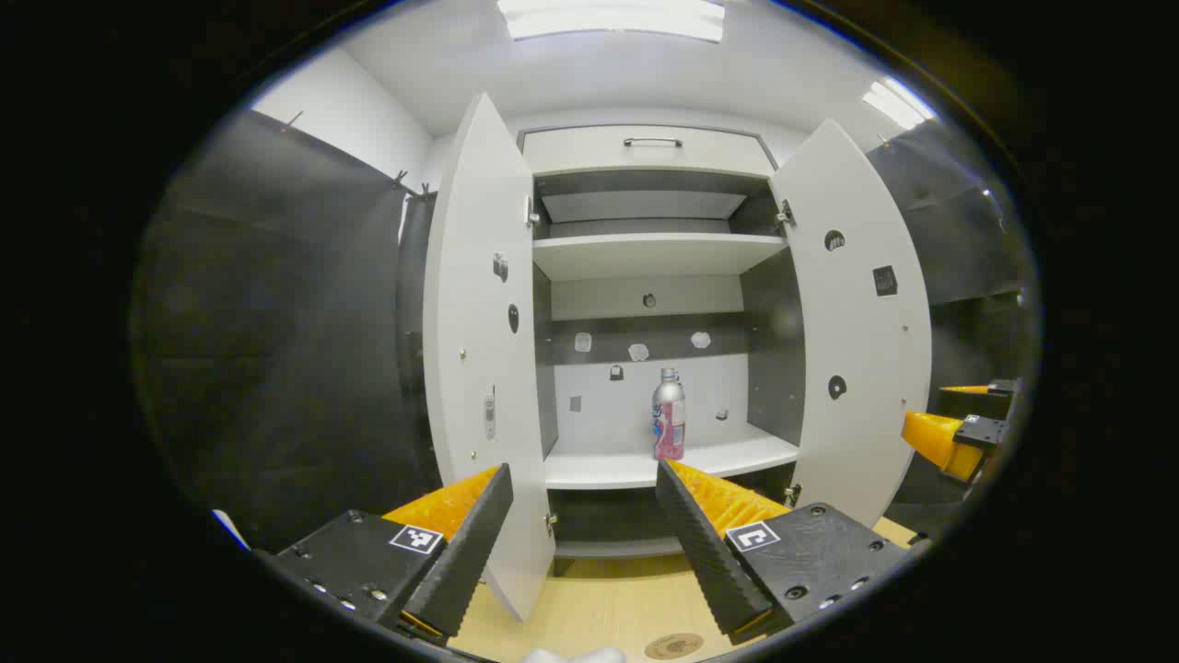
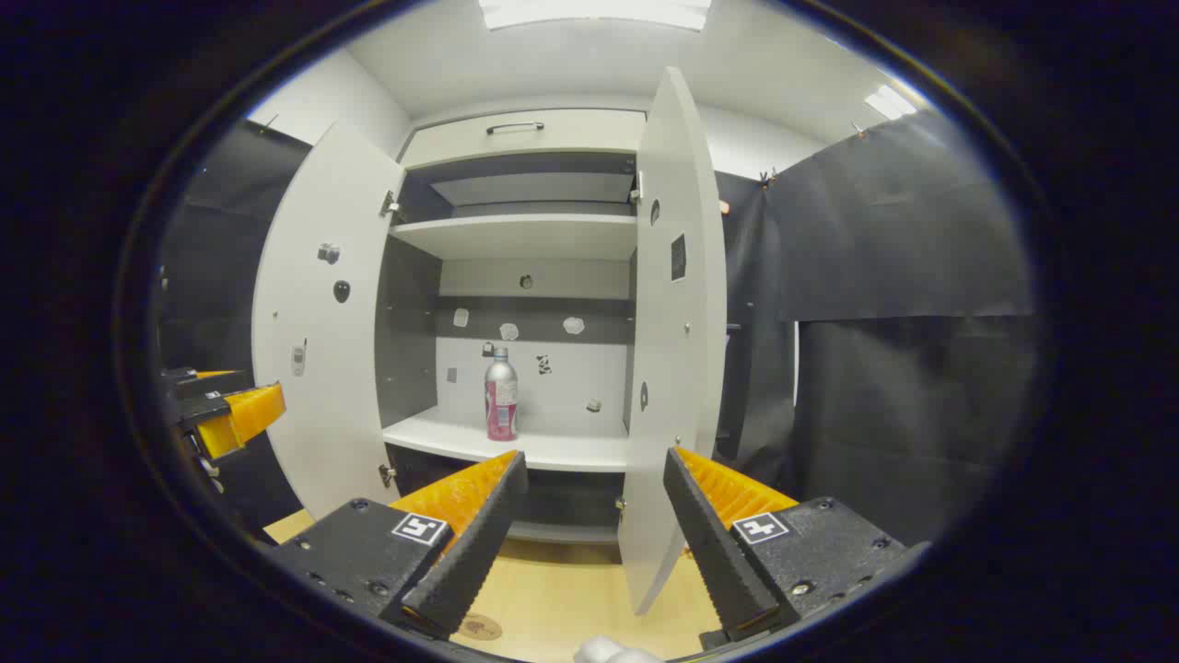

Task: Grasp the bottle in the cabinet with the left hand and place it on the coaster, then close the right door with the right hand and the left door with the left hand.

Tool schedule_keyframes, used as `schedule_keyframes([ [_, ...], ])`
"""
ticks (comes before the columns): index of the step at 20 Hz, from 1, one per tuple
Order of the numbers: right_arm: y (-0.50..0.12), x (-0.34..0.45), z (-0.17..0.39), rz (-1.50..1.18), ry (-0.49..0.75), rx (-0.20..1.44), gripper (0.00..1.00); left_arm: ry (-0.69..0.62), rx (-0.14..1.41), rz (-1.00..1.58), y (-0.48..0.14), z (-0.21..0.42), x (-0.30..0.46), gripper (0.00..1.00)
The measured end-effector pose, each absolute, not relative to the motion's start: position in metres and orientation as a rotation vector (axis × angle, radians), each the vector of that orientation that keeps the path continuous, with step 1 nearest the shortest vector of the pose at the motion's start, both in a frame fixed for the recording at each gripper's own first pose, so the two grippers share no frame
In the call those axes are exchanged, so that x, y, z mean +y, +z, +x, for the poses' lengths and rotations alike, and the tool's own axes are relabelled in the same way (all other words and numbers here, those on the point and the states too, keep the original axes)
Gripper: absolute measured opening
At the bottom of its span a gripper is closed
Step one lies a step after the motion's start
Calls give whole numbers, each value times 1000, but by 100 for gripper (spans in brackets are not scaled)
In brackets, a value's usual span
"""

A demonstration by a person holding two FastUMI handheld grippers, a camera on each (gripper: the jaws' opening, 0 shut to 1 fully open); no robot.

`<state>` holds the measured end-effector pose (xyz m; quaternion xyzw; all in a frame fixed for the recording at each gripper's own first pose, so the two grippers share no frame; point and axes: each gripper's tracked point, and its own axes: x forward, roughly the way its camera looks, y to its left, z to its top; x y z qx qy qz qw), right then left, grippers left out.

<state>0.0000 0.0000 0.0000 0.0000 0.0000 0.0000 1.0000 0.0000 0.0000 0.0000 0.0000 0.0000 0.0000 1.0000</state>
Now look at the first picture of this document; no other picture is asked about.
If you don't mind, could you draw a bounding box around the large ceiling light panel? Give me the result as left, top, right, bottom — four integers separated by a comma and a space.
497, 0, 726, 43

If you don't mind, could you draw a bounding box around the white cabinet shelf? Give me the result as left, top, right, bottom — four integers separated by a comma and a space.
543, 424, 800, 491
532, 232, 788, 282

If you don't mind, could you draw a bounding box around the round cork coaster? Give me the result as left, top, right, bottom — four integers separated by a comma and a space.
645, 633, 706, 661

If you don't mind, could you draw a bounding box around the white cabinet door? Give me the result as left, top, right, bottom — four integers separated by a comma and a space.
424, 92, 556, 622
769, 118, 933, 528

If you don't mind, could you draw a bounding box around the black backdrop cloth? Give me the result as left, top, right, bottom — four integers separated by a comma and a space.
134, 109, 1033, 553

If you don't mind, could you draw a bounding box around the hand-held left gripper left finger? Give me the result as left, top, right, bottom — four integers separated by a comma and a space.
253, 463, 515, 644

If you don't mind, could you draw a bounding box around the white cabinet drawer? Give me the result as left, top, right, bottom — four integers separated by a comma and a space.
520, 126, 776, 178

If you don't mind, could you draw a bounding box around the silver bottle with pink label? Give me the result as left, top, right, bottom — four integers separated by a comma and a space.
652, 368, 687, 461

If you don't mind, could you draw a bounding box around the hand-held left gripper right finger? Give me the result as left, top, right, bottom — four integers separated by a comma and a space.
656, 459, 929, 646

